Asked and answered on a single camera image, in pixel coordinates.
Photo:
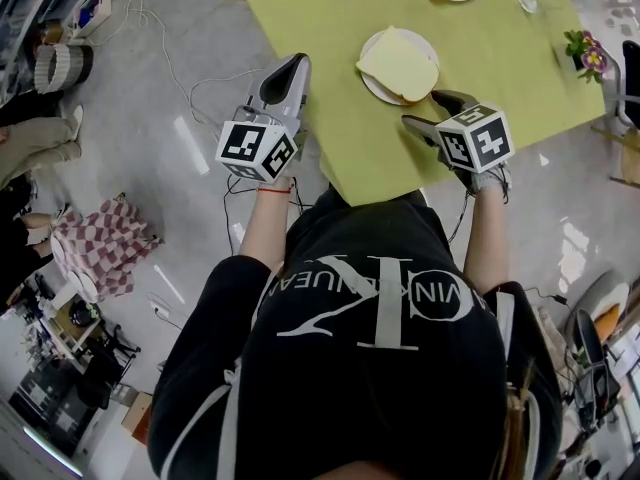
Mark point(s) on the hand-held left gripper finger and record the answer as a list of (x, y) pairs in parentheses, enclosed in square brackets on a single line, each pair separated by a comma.
[(302, 85), (280, 80)]

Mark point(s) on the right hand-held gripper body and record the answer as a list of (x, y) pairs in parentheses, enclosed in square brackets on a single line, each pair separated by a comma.
[(480, 138)]

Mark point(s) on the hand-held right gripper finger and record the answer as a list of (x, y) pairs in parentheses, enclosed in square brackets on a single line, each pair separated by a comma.
[(424, 129), (452, 103)]

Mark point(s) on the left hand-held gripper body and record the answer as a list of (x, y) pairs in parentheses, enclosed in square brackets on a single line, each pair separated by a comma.
[(250, 143)]

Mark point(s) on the pale yellow slice of bread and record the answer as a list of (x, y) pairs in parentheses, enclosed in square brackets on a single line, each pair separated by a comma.
[(397, 65)]

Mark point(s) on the white round plate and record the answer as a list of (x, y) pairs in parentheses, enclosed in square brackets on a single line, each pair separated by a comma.
[(415, 40)]

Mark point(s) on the person's left forearm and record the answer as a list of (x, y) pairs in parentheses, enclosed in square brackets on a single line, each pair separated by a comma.
[(265, 223)]

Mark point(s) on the person's right forearm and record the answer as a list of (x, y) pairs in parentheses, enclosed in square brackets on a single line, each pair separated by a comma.
[(487, 238)]

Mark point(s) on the green tablecloth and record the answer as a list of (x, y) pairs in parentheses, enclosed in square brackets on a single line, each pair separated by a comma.
[(320, 33)]

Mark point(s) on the potted purple flowers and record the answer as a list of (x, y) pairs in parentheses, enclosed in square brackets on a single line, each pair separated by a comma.
[(587, 55)]

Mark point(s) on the red white checkered cloth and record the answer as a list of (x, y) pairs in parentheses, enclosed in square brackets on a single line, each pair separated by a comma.
[(110, 248)]

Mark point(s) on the white power strip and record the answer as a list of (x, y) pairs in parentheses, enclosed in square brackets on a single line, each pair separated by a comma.
[(161, 311)]

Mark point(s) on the white open box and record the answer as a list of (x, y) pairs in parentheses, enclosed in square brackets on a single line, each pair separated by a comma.
[(92, 15)]

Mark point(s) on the corrugated grey round basket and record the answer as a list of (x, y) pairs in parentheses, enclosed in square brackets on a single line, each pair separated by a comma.
[(60, 68)]

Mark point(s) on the orange cushion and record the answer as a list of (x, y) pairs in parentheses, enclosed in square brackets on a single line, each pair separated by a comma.
[(607, 323)]

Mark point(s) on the person's black printed t-shirt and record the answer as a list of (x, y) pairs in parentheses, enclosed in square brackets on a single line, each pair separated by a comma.
[(360, 368)]

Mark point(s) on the brown cardboard box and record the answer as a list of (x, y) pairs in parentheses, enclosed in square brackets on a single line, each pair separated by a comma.
[(137, 415)]

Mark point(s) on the metal frame chair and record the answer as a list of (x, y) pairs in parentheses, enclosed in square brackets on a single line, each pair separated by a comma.
[(625, 98)]

